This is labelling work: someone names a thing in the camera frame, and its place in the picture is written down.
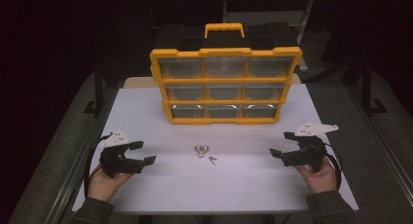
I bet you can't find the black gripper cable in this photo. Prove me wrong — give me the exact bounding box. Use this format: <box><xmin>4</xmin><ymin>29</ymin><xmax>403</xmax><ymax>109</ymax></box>
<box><xmin>83</xmin><ymin>134</ymin><xmax>113</xmax><ymax>199</ymax></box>
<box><xmin>324</xmin><ymin>141</ymin><xmax>344</xmax><ymax>191</ymax></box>

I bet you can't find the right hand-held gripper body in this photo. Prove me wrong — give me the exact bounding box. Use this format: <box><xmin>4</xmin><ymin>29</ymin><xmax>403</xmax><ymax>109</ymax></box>
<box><xmin>284</xmin><ymin>121</ymin><xmax>340</xmax><ymax>173</ymax></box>

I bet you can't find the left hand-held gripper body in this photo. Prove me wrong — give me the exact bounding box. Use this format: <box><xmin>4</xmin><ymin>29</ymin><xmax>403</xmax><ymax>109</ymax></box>
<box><xmin>97</xmin><ymin>130</ymin><xmax>142</xmax><ymax>179</ymax></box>

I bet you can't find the aluminium profile rail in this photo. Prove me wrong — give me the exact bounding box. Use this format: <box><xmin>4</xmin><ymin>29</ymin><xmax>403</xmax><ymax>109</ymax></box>
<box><xmin>343</xmin><ymin>86</ymin><xmax>413</xmax><ymax>201</ymax></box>
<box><xmin>43</xmin><ymin>87</ymin><xmax>121</xmax><ymax>224</ymax></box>

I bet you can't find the set of clear plastic drawers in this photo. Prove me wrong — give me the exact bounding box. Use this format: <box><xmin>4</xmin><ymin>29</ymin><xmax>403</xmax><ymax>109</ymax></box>
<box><xmin>158</xmin><ymin>56</ymin><xmax>295</xmax><ymax>120</ymax></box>

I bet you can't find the black metal stand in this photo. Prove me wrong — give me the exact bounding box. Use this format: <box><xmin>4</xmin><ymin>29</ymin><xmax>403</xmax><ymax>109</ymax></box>
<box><xmin>83</xmin><ymin>59</ymin><xmax>105</xmax><ymax>119</ymax></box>
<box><xmin>360</xmin><ymin>56</ymin><xmax>390</xmax><ymax>119</ymax></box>

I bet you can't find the person's right hand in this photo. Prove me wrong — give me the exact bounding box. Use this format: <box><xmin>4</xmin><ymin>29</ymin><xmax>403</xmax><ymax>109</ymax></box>
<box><xmin>293</xmin><ymin>155</ymin><xmax>339</xmax><ymax>195</ymax></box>

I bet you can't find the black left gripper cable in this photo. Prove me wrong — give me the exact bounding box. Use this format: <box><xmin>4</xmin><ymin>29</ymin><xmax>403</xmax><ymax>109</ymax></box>
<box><xmin>83</xmin><ymin>134</ymin><xmax>113</xmax><ymax>199</ymax></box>

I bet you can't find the yellow black drawer organizer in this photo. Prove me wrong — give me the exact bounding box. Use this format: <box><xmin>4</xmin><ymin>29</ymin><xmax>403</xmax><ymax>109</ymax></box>
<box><xmin>149</xmin><ymin>22</ymin><xmax>304</xmax><ymax>126</ymax></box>

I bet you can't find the person's left hand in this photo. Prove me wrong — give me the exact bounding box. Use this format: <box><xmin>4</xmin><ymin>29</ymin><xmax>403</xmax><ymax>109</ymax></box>
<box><xmin>87</xmin><ymin>165</ymin><xmax>134</xmax><ymax>203</ymax></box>

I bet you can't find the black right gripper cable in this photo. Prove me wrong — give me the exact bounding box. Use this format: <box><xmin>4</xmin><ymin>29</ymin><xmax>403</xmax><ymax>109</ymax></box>
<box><xmin>324</xmin><ymin>141</ymin><xmax>344</xmax><ymax>191</ymax></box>

